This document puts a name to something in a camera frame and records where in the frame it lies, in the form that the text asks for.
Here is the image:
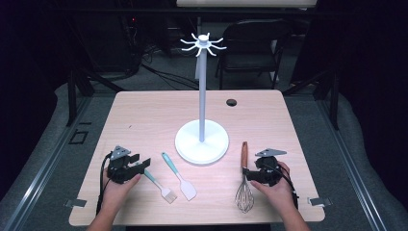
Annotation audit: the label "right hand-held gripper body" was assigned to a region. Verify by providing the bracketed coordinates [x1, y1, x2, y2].
[254, 147, 288, 188]

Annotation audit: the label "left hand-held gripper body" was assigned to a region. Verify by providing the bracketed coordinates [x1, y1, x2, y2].
[106, 145, 142, 185]

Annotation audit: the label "wooden-handled metal whisk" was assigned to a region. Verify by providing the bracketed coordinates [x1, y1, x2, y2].
[235, 141, 255, 215]

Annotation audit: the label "teal-handled pastry brush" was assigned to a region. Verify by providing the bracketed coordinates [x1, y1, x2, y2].
[134, 162, 178, 204]

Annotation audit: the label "teal-handled white spatula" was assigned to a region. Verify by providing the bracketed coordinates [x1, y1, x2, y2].
[161, 151, 197, 202]

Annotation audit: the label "white utensil rack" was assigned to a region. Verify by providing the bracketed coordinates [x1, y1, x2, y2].
[174, 32, 230, 166]

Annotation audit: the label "person's left hand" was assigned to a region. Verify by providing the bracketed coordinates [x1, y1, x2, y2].
[101, 169, 142, 211]

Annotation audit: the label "person's right hand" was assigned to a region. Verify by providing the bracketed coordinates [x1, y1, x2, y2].
[249, 161, 297, 213]

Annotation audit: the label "black chair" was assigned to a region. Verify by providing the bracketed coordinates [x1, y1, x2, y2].
[215, 18, 293, 90]

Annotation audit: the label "left hand-held gripper cable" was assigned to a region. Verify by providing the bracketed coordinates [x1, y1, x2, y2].
[95, 153, 114, 216]

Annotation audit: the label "hand-held gripper cable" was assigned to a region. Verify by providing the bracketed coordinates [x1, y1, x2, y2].
[95, 153, 114, 216]
[265, 163, 299, 210]

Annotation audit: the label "right hand-held gripper cable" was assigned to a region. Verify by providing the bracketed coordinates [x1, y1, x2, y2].
[265, 163, 299, 210]

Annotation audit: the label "grey metal table bracket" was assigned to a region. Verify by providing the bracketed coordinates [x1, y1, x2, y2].
[307, 196, 333, 208]
[64, 198, 88, 209]

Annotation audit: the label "aluminium floor rail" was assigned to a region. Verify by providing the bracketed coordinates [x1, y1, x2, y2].
[316, 95, 390, 231]
[2, 95, 93, 231]

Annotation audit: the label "black floor cables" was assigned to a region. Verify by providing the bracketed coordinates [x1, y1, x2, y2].
[140, 47, 200, 91]

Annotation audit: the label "black metal frame stand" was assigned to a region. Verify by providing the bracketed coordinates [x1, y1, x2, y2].
[65, 67, 126, 127]
[282, 67, 341, 131]

